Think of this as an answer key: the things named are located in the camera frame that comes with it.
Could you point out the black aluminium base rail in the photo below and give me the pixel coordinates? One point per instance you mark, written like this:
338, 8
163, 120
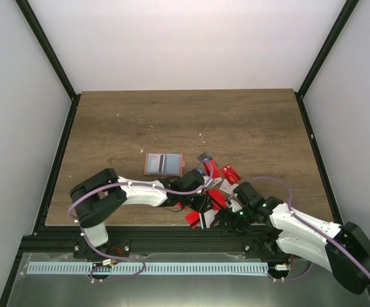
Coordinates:
145, 240

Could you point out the white card black stripe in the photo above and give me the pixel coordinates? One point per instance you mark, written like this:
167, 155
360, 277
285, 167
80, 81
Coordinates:
155, 163

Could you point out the dark card upper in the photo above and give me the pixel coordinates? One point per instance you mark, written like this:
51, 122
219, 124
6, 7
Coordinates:
204, 157

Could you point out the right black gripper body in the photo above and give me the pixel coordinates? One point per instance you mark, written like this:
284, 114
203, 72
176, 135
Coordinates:
239, 222

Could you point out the red card upper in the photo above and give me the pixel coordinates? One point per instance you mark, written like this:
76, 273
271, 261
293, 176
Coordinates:
211, 169

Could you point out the red card black stripe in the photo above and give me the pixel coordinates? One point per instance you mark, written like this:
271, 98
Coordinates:
218, 199

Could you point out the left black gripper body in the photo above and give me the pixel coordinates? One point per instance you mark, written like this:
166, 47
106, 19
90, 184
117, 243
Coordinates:
194, 205

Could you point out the right black frame post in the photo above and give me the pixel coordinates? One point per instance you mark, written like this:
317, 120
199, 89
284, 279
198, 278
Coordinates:
334, 33

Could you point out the pink card holder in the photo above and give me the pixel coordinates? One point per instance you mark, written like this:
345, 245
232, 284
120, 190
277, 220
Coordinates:
174, 165

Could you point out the white card right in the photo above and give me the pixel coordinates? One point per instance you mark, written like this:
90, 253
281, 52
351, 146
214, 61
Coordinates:
227, 188

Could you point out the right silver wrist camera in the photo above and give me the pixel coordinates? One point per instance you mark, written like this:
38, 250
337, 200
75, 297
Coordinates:
234, 205

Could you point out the black frame post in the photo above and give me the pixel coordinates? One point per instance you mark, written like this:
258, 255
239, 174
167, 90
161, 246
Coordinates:
39, 33
334, 33

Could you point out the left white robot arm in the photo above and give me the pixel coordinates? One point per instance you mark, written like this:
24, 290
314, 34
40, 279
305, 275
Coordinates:
98, 197

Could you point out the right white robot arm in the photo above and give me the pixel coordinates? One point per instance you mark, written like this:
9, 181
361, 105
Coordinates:
342, 249

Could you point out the light blue slotted cable duct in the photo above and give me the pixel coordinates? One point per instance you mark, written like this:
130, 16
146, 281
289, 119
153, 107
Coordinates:
151, 268

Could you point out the left black frame post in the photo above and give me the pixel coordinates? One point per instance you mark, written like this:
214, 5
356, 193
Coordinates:
39, 33

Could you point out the red VIP card right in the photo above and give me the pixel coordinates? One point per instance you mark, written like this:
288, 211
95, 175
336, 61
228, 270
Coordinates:
229, 173

